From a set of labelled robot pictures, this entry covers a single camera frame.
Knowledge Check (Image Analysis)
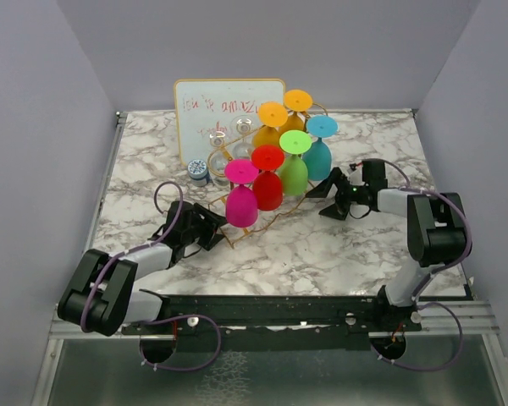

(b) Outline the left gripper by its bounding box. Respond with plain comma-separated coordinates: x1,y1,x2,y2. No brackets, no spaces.
182,204,230,250

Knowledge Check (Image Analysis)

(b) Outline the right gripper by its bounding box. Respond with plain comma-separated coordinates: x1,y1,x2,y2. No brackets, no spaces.
306,167,369,220

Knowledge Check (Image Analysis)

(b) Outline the pink wine glass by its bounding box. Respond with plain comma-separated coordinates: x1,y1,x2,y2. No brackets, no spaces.
224,159,258,228

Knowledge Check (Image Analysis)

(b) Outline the red wine glass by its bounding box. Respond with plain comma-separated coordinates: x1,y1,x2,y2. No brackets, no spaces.
251,145,284,211

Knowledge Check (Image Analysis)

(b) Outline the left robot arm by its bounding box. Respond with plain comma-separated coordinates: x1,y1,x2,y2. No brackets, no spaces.
57,200,227,337

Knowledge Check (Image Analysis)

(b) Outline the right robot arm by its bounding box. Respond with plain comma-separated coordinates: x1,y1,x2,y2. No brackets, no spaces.
306,159,472,331

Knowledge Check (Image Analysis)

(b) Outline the teal wine glass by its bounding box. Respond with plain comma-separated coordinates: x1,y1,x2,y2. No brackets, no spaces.
302,115,338,181

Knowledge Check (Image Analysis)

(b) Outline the green wine glass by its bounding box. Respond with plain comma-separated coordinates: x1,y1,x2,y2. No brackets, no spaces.
279,129,312,196

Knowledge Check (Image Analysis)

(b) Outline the front clear wine glass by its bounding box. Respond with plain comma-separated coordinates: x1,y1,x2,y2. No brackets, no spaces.
207,130,229,189

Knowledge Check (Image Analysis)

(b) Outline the clear wine glass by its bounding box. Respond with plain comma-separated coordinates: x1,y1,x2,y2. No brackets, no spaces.
230,115,254,159
207,130,229,189

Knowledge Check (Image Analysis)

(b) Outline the rear orange wine glass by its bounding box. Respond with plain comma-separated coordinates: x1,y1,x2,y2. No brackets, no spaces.
279,89,313,134

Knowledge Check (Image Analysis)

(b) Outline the orange wine glass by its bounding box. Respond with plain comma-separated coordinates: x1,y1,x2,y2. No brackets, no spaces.
252,101,288,148
279,89,313,134

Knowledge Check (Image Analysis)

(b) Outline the front orange wine glass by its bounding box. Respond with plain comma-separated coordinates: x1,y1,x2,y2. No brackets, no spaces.
252,101,288,148

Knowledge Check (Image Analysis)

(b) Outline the rear clear wine glass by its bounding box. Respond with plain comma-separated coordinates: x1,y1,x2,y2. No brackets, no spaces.
230,115,254,159

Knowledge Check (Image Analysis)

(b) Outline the blue white small can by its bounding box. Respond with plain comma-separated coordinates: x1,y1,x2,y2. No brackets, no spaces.
187,159,210,187

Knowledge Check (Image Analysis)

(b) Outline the yellow framed whiteboard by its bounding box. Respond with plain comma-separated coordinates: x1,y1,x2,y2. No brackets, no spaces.
174,79,285,165

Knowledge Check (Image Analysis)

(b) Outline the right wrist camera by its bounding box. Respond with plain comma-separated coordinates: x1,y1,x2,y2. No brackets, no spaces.
349,159,388,189

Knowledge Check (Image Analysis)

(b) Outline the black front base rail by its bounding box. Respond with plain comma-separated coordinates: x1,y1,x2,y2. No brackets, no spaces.
121,295,421,352

